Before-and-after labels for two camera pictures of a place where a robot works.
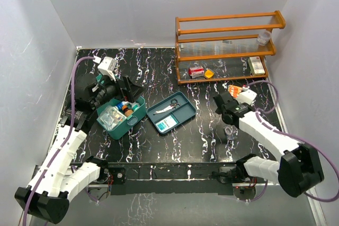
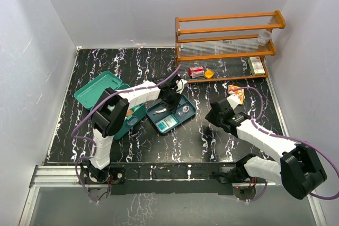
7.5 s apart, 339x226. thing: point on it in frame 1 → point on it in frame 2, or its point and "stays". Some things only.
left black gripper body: x=107 y=91 → x=171 y=101
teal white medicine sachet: x=166 y=123 stays
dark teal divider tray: x=170 y=112 stays
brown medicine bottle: x=127 y=111 stays
